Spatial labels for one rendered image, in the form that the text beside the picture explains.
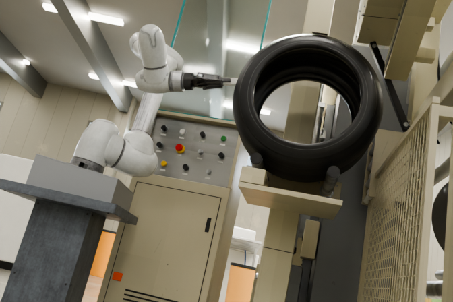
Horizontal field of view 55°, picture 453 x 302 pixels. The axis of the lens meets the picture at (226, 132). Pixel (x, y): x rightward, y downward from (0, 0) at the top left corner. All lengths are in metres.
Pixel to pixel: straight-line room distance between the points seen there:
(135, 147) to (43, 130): 8.40
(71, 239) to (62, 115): 8.58
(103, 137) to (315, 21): 1.17
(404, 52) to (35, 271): 1.76
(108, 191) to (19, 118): 8.99
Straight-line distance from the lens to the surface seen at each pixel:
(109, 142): 2.11
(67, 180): 1.94
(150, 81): 1.88
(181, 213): 2.33
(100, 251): 7.14
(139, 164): 2.16
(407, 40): 1.93
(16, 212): 5.47
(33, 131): 10.59
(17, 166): 5.71
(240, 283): 4.35
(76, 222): 1.99
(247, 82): 1.71
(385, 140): 1.98
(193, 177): 2.41
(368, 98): 1.69
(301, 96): 2.09
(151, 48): 1.82
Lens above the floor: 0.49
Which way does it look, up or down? 17 degrees up
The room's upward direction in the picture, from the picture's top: 13 degrees clockwise
